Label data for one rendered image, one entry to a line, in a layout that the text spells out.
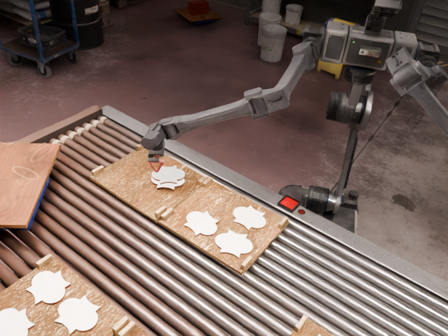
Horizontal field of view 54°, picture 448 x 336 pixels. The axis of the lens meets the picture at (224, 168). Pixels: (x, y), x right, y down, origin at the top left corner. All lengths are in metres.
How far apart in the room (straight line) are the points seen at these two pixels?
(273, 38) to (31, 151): 3.76
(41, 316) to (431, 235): 2.70
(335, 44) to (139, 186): 1.08
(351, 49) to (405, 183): 1.98
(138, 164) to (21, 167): 0.49
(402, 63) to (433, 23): 4.49
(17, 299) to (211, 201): 0.81
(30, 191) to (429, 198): 2.96
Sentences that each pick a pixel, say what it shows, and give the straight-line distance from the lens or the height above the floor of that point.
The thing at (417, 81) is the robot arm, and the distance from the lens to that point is 1.67.
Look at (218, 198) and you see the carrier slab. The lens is 1.89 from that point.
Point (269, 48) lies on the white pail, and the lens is 5.38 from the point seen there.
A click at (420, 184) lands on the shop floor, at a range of 3.93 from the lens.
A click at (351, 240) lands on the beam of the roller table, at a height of 0.92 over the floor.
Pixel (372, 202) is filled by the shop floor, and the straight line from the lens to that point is 3.56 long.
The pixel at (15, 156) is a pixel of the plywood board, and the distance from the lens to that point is 2.05.
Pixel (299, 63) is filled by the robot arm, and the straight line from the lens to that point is 1.86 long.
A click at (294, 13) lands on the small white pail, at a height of 0.29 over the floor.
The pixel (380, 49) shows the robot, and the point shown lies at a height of 1.49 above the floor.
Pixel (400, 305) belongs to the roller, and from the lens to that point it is 1.73.
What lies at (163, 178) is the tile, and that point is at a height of 0.96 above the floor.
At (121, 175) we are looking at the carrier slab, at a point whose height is 0.94.
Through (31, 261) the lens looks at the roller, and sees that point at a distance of 1.76.
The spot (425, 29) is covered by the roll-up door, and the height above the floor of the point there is 0.41.
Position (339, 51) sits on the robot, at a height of 1.44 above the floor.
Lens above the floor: 2.20
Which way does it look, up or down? 38 degrees down
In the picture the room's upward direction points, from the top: 5 degrees clockwise
